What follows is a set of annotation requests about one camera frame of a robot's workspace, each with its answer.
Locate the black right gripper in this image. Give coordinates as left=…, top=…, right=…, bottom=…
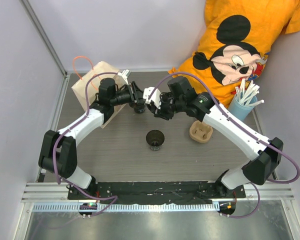
left=151, top=93, right=185, bottom=121

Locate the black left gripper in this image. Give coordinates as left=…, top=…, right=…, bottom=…
left=110, top=81, right=147, bottom=108

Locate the black coffee cup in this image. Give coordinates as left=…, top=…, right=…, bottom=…
left=133, top=105, right=146, bottom=114

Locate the translucent single black cup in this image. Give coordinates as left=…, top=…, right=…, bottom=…
left=145, top=129, right=165, bottom=151

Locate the printed paper takeout bag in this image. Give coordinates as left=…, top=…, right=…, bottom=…
left=70, top=55, right=127, bottom=130

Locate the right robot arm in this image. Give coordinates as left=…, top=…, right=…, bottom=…
left=143, top=76, right=283, bottom=198

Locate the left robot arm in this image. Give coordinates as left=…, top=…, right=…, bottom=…
left=38, top=78, right=145, bottom=200

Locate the blue straw holder cup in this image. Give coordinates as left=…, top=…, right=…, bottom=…
left=227, top=97, right=255, bottom=122

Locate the white wrapped straws bundle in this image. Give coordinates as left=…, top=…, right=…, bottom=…
left=234, top=79, right=265, bottom=107

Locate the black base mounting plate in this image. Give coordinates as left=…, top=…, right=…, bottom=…
left=67, top=180, right=247, bottom=206

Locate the orange Mickey Mouse pillow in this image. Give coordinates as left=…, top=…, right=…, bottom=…
left=169, top=0, right=300, bottom=107

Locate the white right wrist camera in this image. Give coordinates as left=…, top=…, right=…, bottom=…
left=143, top=87, right=161, bottom=109

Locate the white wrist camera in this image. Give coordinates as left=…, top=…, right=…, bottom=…
left=117, top=69, right=131, bottom=85
left=143, top=87, right=161, bottom=109

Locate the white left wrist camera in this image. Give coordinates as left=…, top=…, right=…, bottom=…
left=117, top=69, right=131, bottom=85

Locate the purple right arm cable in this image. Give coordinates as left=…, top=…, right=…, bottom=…
left=148, top=71, right=300, bottom=219

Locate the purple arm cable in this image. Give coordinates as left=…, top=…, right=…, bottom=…
left=148, top=71, right=300, bottom=219
left=52, top=71, right=123, bottom=217

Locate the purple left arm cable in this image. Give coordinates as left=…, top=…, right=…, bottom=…
left=52, top=71, right=123, bottom=217

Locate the white slotted cable duct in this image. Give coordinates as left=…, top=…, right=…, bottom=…
left=32, top=201, right=220, bottom=213

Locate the aluminium corner frame post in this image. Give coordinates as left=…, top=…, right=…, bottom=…
left=19, top=0, right=68, bottom=76

